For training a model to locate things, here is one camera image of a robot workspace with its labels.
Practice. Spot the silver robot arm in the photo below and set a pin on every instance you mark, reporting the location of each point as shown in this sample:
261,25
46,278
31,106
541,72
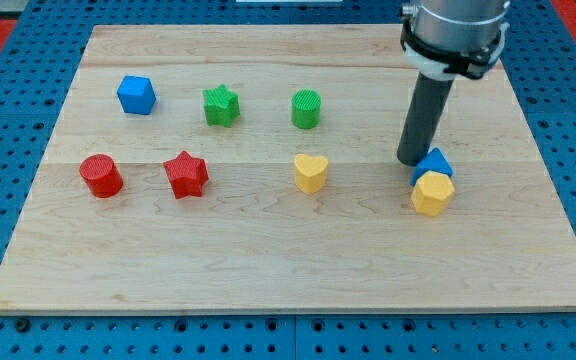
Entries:
449,38

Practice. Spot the yellow heart block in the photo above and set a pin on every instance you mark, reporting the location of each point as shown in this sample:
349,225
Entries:
310,172

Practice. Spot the yellow hexagon block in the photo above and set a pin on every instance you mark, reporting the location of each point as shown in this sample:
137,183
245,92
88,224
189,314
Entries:
432,193

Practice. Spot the light wooden board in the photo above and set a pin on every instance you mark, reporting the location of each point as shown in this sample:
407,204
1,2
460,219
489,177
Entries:
253,243

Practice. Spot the green cylinder block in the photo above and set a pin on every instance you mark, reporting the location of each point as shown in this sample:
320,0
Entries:
305,105

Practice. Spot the green star block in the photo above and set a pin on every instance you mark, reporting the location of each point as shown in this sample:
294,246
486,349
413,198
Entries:
221,106

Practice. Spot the red star block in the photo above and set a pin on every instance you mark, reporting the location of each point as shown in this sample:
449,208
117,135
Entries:
186,174

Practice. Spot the blue triangle block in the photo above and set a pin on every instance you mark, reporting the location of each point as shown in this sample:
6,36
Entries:
433,161

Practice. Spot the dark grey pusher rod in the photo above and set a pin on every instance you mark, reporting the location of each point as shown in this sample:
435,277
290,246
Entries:
425,109

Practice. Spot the blue cube block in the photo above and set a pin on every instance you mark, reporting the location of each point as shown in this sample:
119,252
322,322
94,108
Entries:
136,95

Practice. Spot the red cylinder block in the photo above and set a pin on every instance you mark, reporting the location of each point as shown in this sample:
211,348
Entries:
101,175

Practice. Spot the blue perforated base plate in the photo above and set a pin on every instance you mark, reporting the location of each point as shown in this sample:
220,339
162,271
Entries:
37,65

